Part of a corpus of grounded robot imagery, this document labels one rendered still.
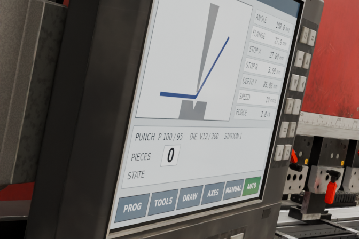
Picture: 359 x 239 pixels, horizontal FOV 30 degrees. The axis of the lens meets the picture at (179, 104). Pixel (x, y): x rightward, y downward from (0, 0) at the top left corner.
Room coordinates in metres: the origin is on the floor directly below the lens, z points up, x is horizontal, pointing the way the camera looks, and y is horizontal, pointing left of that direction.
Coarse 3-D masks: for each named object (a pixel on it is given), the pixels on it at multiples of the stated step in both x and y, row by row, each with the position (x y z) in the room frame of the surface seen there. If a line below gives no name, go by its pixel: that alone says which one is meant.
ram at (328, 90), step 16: (336, 0) 1.82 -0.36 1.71; (352, 0) 1.88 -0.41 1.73; (336, 16) 1.83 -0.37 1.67; (352, 16) 1.89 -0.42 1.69; (320, 32) 1.79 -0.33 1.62; (336, 32) 1.85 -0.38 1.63; (352, 32) 1.91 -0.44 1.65; (320, 48) 1.80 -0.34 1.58; (336, 48) 1.86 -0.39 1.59; (352, 48) 1.92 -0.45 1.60; (320, 64) 1.81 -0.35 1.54; (336, 64) 1.87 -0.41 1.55; (352, 64) 1.94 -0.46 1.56; (320, 80) 1.83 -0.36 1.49; (336, 80) 1.89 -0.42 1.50; (352, 80) 1.95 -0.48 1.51; (304, 96) 1.78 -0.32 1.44; (320, 96) 1.84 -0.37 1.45; (336, 96) 1.90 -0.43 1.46; (352, 96) 1.97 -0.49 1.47; (320, 112) 1.85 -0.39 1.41; (336, 112) 1.92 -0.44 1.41; (352, 112) 1.98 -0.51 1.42; (304, 128) 1.81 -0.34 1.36; (320, 128) 1.87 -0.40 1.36; (336, 128) 1.93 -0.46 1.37
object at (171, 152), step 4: (164, 148) 0.63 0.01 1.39; (168, 148) 0.63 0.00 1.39; (172, 148) 0.64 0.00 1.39; (176, 148) 0.65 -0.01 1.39; (164, 152) 0.63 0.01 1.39; (168, 152) 0.63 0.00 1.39; (172, 152) 0.64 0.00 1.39; (176, 152) 0.65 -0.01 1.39; (164, 156) 0.63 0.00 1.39; (168, 156) 0.64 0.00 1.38; (172, 156) 0.64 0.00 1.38; (176, 156) 0.65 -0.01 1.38; (164, 160) 0.63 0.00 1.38; (168, 160) 0.64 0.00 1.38; (172, 160) 0.64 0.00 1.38; (176, 160) 0.65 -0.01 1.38; (164, 164) 0.63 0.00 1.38; (168, 164) 0.64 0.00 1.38; (172, 164) 0.65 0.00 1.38; (176, 164) 0.65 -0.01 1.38
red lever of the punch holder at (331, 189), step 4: (328, 172) 1.91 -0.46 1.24; (332, 172) 1.90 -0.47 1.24; (336, 172) 1.89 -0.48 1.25; (332, 176) 1.90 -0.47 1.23; (336, 176) 1.89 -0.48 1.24; (332, 180) 1.90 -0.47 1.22; (328, 184) 1.91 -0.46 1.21; (332, 184) 1.90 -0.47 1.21; (336, 184) 1.90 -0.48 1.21; (328, 188) 1.90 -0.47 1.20; (332, 188) 1.89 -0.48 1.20; (328, 192) 1.90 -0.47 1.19; (332, 192) 1.90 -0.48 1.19; (328, 196) 1.90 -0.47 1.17; (332, 196) 1.89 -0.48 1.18; (324, 200) 1.91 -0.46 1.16; (328, 200) 1.90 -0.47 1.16; (332, 200) 1.90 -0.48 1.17
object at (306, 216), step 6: (306, 192) 1.95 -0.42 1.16; (306, 198) 1.95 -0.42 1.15; (312, 198) 1.95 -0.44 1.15; (318, 198) 1.98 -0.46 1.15; (324, 198) 2.01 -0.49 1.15; (306, 204) 1.95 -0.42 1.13; (312, 204) 1.96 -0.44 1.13; (318, 204) 1.99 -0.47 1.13; (324, 204) 2.01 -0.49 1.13; (306, 210) 1.94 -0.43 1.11; (312, 210) 1.96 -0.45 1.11; (318, 210) 1.99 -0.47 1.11; (306, 216) 1.96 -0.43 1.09; (312, 216) 1.99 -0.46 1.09; (318, 216) 2.01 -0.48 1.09
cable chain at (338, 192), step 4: (300, 192) 2.71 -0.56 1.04; (304, 192) 2.72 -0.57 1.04; (340, 192) 2.93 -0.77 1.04; (344, 192) 2.94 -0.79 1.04; (292, 196) 2.68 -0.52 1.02; (296, 196) 2.67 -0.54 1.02; (300, 196) 2.65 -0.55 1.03; (336, 196) 2.84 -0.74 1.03; (340, 196) 2.86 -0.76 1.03; (344, 196) 2.89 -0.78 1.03; (348, 196) 2.91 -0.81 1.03; (352, 196) 2.94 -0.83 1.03; (292, 200) 2.68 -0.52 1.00; (296, 200) 2.66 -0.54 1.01; (300, 200) 2.65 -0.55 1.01; (336, 200) 2.84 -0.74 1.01; (340, 200) 2.87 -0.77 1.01; (344, 200) 2.89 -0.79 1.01; (348, 200) 2.92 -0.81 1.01; (352, 200) 2.94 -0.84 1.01
